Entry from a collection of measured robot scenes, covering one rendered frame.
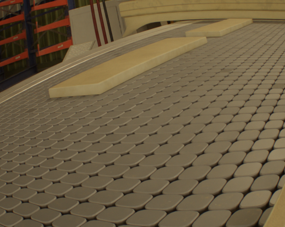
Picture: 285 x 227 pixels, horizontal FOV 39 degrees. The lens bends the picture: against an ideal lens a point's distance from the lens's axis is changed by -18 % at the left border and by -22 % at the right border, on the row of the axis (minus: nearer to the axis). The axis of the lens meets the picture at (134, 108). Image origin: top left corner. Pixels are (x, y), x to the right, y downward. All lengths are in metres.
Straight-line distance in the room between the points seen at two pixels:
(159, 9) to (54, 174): 1.84
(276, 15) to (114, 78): 1.31
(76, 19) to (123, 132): 2.49
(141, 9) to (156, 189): 1.96
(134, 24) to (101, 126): 1.68
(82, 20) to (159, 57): 2.05
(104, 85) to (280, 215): 0.61
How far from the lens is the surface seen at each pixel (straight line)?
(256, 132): 0.49
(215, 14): 2.13
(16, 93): 1.07
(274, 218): 0.27
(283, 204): 0.29
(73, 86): 0.85
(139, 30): 2.47
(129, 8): 2.36
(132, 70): 0.89
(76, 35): 3.06
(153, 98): 0.72
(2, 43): 7.66
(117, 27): 2.86
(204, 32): 1.37
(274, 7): 2.04
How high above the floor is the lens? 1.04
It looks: 14 degrees down
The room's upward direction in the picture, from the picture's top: 11 degrees counter-clockwise
